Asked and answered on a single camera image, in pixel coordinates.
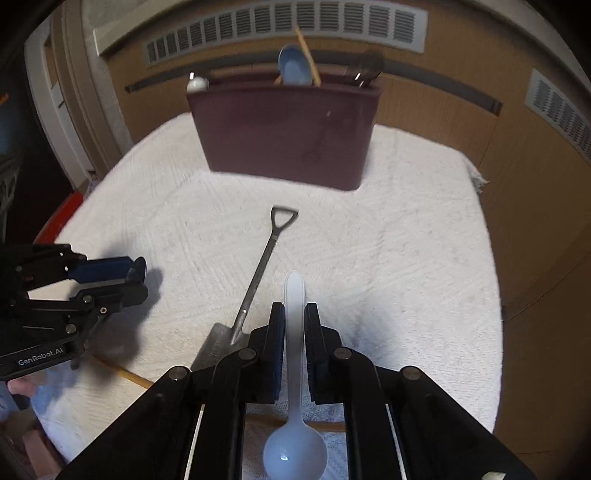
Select long grey vent grille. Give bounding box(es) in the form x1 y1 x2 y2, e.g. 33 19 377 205
145 0 428 65

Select red object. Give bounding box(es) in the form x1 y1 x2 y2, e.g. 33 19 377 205
34 191 86 244

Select white textured tablecloth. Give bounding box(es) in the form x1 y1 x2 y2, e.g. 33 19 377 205
34 113 504 480

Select short grey vent grille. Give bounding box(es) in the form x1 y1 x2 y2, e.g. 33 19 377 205
526 69 591 160

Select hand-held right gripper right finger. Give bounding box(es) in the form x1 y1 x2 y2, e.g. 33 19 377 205
302 302 539 480

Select light stone countertop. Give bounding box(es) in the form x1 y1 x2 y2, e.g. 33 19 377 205
92 0 259 57

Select maroon utensil holder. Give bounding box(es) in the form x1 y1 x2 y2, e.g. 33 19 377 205
186 76 384 191

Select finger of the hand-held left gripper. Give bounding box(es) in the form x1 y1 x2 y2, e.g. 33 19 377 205
28 283 149 343
9 244 147 292

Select blue spoon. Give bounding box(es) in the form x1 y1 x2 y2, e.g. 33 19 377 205
278 45 314 87

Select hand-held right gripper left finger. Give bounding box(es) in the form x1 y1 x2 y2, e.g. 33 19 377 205
55 302 287 480

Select white plastic spoon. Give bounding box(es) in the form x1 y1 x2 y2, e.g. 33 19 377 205
263 271 329 480

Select shovel-shaped metal spoon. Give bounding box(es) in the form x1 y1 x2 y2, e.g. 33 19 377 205
190 205 300 372

